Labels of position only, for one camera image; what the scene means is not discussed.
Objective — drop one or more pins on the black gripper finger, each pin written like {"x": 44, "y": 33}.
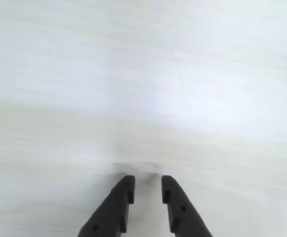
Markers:
{"x": 182, "y": 217}
{"x": 111, "y": 212}

